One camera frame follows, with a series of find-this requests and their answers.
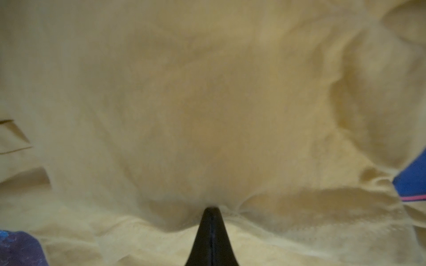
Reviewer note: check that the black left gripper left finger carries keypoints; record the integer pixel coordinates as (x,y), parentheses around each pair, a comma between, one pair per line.
(201,252)

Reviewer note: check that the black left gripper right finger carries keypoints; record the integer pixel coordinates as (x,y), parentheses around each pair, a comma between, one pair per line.
(222,253)

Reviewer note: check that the yellow printed t-shirt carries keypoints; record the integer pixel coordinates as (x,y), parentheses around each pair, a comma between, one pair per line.
(121,121)

